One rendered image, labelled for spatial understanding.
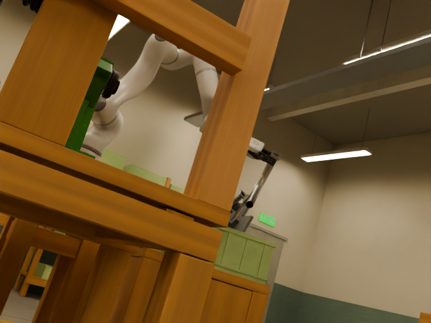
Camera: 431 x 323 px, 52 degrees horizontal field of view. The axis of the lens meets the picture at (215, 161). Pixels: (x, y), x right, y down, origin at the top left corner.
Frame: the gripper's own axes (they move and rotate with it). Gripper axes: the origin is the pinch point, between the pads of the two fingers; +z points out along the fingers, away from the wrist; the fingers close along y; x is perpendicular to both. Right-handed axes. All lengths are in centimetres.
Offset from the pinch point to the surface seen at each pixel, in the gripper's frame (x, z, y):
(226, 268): 39.0, 5.2, -25.8
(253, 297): 44, 19, -27
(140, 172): 285, -159, 401
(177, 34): -45, -31, -76
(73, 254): 51, -47, -48
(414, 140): 115, 230, 713
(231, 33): -49, -23, -66
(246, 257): 34.5, 10.2, -19.3
